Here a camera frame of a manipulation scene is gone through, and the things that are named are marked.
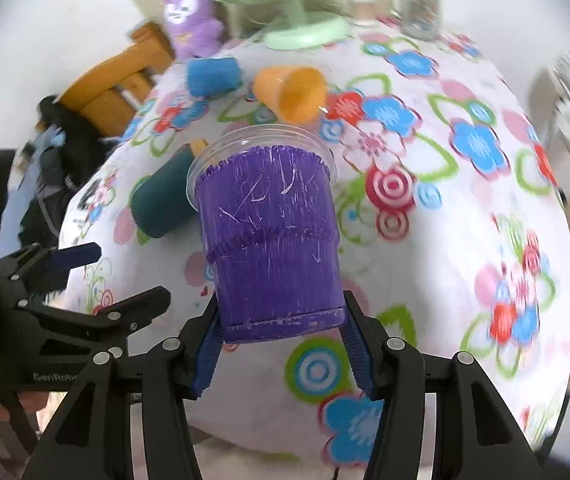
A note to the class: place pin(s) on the small clear toothpick jar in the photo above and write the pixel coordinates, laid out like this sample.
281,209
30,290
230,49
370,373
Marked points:
363,12

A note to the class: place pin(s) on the floral tablecloth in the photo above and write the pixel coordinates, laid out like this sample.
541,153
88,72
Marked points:
452,233

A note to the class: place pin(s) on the orange plastic cup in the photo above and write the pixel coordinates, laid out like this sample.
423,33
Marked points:
295,94

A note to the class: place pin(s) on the glass jar with green lid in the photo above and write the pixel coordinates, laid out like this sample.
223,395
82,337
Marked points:
421,19

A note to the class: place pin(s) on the teal cup with yellow rim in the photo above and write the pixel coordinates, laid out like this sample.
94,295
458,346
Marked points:
159,204

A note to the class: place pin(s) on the blue plastic cup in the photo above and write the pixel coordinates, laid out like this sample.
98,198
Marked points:
206,77

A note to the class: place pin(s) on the purple plush rabbit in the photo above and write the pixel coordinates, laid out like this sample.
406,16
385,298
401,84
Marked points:
193,28

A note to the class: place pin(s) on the purple plastic cup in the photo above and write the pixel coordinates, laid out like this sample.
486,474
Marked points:
263,195

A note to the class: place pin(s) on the wooden chair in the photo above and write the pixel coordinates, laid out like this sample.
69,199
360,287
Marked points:
107,97

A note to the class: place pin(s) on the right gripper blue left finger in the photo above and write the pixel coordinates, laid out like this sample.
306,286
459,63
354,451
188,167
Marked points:
209,335

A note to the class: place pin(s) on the pile of dark clothes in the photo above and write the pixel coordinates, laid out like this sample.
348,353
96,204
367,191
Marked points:
48,171

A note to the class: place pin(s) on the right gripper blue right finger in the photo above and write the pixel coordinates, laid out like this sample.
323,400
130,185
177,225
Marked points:
359,342

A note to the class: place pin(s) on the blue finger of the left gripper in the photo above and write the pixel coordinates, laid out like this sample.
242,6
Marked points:
66,259
133,313

